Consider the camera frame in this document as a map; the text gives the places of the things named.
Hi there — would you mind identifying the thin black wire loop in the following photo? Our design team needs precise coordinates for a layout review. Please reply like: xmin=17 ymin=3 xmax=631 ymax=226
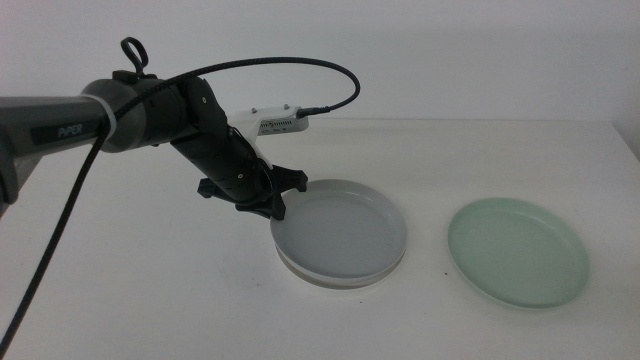
xmin=120 ymin=36 xmax=150 ymax=76

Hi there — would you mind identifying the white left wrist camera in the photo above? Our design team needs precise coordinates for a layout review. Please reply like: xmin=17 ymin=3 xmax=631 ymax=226
xmin=227 ymin=103 xmax=310 ymax=170

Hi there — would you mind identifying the grey shallow bowl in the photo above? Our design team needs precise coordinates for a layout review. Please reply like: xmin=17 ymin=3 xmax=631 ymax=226
xmin=269 ymin=178 xmax=408 ymax=281

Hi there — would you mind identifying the black braided camera cable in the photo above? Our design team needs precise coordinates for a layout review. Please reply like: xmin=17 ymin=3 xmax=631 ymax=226
xmin=0 ymin=56 xmax=362 ymax=359

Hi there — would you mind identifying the white cable tie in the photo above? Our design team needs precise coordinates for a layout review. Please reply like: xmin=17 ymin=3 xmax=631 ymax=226
xmin=82 ymin=93 xmax=119 ymax=142

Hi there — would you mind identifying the white shallow bowl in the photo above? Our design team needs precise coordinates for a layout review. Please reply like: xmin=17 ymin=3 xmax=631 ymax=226
xmin=276 ymin=244 xmax=407 ymax=291

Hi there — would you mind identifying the green shallow bowl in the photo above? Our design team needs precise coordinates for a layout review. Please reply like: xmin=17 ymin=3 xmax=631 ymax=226
xmin=447 ymin=196 xmax=590 ymax=310

